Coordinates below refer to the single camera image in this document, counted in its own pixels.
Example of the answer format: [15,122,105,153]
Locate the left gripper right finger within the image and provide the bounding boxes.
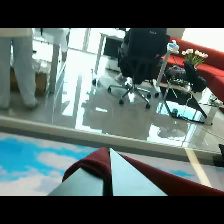
[109,148,168,197]

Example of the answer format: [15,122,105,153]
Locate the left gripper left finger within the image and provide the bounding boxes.
[48,167,106,197]

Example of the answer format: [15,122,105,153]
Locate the dark red garment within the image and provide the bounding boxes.
[61,147,224,197]

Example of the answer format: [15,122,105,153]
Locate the glass coffee table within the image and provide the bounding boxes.
[155,79,224,127]

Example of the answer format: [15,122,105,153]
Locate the black office chair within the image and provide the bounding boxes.
[107,28,171,110]

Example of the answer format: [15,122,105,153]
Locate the white flowers in dark pot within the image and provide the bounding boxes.
[180,48,210,94]

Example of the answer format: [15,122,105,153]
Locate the red sofa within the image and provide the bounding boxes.
[162,36,224,104]

